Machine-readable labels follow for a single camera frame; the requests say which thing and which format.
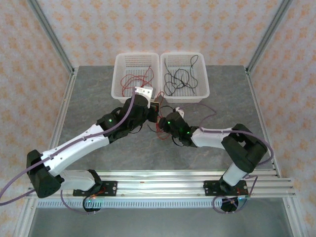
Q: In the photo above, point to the aluminium frame post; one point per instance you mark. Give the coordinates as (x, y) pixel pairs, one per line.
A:
(53, 37)
(267, 34)

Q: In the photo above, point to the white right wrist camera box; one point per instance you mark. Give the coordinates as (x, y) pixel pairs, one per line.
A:
(180, 112)

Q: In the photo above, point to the white perforated plastic basket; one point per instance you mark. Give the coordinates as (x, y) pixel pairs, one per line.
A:
(200, 79)
(118, 74)

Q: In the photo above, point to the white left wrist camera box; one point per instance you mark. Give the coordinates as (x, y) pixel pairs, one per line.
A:
(144, 91)

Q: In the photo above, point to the black round arm base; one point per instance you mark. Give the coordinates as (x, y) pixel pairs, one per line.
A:
(232, 203)
(92, 205)

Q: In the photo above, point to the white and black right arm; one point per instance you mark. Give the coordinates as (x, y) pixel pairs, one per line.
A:
(209, 138)

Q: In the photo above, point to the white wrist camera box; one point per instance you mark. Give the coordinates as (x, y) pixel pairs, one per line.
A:
(180, 112)
(144, 91)

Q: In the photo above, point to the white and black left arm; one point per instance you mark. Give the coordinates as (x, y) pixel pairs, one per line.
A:
(74, 148)

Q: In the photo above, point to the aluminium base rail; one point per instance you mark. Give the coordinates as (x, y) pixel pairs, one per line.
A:
(160, 182)

